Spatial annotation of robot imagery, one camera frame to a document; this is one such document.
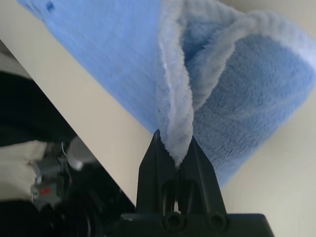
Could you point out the blue towel white trim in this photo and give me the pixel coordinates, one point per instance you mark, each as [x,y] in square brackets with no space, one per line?
[111,61]

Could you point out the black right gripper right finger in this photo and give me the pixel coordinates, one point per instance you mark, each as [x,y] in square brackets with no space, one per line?
[200,182]

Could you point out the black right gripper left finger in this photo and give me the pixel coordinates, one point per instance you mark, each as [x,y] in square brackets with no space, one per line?
[153,177]

